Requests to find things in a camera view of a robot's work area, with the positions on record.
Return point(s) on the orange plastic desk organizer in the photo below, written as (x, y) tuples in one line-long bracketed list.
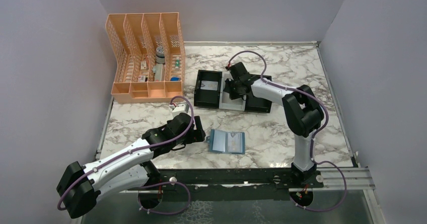
[(134, 39)]

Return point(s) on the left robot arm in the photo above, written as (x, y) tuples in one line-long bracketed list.
[(82, 186)]

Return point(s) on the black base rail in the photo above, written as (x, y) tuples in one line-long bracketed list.
[(278, 177)]

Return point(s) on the white red labelled box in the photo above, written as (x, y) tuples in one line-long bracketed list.
[(142, 78)]

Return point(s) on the black left card tray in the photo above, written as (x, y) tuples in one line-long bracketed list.
[(206, 98)]

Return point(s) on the white middle card tray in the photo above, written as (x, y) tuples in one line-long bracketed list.
[(225, 102)]

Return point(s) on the blue card holder wallet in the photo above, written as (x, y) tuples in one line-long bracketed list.
[(226, 142)]

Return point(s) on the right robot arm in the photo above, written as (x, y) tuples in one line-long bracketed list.
[(303, 113)]

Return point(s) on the silver crest card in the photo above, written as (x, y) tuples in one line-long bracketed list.
[(235, 142)]

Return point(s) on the silver card in left tray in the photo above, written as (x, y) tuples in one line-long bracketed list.
[(209, 85)]

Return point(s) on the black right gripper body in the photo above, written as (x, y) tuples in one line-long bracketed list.
[(233, 88)]

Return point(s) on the green white small bottle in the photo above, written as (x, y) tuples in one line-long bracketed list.
[(177, 63)]

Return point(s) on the round tin in organizer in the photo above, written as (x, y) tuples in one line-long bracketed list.
[(160, 55)]

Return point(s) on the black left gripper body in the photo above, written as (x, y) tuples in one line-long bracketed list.
[(188, 138)]

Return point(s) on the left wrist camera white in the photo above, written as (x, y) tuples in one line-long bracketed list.
[(179, 108)]

